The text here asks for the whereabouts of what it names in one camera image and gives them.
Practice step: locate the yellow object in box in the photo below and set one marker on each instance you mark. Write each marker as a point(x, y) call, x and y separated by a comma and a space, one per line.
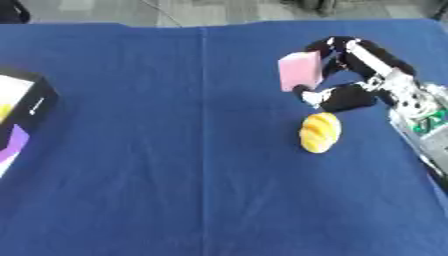
point(4, 111)

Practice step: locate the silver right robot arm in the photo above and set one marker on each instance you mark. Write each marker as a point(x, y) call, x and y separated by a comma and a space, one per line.
point(421, 116)

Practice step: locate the yellow toy bread loaf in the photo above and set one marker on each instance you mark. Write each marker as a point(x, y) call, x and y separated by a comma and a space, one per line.
point(319, 132)

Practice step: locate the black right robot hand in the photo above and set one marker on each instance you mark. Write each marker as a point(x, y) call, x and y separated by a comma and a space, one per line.
point(350, 96)

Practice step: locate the black box with white inside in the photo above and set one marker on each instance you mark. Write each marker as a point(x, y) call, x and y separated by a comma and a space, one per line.
point(23, 103)

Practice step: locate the purple block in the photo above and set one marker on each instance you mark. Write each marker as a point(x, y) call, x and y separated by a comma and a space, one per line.
point(13, 145)

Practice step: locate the pink rectangular block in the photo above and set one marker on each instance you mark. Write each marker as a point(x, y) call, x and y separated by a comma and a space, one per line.
point(300, 70)

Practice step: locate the black object on floor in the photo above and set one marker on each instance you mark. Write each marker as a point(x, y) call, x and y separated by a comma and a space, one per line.
point(13, 11)

